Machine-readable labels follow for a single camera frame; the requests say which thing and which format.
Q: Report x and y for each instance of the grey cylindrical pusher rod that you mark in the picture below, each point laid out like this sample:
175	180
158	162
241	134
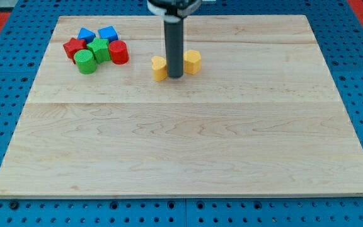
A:
173	35

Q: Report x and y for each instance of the red star block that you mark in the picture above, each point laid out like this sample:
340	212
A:
72	46

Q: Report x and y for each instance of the green star block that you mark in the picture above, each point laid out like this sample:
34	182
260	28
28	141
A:
99	48

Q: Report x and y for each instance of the blue triangle block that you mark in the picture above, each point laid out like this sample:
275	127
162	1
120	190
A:
86	35

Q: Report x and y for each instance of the yellow hexagon block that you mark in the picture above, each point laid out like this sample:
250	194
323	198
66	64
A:
192	61

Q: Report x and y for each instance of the yellow heart block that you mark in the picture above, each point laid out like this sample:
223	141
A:
159	68

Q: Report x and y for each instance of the red cylinder block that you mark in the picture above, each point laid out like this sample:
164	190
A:
118	52

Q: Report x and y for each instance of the blue cube block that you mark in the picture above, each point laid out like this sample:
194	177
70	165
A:
108	33

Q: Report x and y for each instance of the green cylinder block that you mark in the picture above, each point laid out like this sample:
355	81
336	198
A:
85	61

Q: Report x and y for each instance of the wooden board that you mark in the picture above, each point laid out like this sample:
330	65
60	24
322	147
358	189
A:
262	118

